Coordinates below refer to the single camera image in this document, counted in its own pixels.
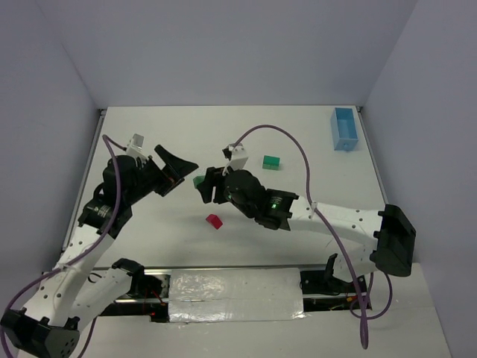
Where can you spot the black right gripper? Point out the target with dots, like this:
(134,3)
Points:
(215,185)

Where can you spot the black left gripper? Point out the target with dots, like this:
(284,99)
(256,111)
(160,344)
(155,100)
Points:
(164,178)

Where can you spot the light green long block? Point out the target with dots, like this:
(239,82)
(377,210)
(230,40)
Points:
(197,180)

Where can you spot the red wood block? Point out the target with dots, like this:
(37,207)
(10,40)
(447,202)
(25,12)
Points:
(214,220)

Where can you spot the dark green wood block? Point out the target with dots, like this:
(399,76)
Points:
(270,163)

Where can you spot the blue plastic box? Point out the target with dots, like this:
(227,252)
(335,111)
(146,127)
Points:
(344,133)

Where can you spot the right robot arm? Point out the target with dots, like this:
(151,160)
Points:
(385,238)

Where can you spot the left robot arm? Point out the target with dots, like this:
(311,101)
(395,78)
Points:
(51,322)

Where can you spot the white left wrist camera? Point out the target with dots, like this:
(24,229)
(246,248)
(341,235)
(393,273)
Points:
(136,145)

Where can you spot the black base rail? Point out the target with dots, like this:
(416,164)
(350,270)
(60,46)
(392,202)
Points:
(320,293)

